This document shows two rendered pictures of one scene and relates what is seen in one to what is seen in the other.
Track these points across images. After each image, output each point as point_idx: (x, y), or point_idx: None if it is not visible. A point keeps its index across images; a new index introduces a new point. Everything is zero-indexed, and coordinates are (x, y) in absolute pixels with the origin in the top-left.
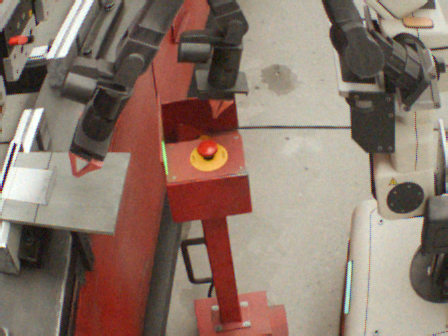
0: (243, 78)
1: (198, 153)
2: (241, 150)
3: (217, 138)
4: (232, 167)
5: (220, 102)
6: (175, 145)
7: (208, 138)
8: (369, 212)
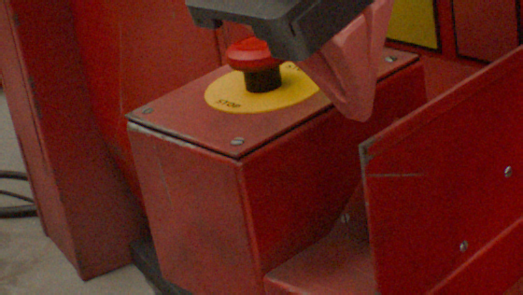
0: (247, 6)
1: (300, 77)
2: (188, 132)
3: (293, 118)
4: (173, 102)
5: (343, 81)
6: (388, 65)
7: (320, 107)
8: None
